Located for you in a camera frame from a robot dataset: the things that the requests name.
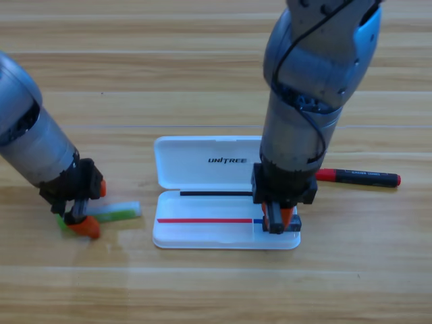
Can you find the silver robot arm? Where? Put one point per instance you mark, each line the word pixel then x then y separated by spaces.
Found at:
pixel 303 101
pixel 30 135

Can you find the green and white eraser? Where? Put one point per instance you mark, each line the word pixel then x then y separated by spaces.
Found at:
pixel 118 211

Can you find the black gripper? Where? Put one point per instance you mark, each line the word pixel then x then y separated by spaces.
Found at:
pixel 74 184
pixel 287 189

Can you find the white Unitree pencil case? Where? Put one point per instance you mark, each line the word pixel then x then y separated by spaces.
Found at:
pixel 202 175

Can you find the black marker with red cap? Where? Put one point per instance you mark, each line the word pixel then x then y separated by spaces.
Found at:
pixel 361 177

